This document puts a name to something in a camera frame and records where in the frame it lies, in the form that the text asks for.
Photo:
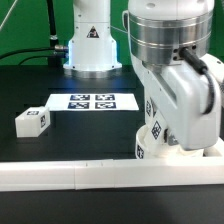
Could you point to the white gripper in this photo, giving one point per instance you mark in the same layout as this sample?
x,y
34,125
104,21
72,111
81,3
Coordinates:
x,y
182,96

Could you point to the white round stool seat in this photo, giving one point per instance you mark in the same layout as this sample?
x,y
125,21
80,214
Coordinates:
x,y
163,151

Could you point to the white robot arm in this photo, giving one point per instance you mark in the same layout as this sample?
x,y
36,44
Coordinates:
x,y
167,39

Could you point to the white sheet with tags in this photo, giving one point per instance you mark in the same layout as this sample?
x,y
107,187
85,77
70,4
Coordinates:
x,y
92,102

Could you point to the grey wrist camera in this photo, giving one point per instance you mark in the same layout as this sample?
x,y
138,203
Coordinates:
x,y
216,67

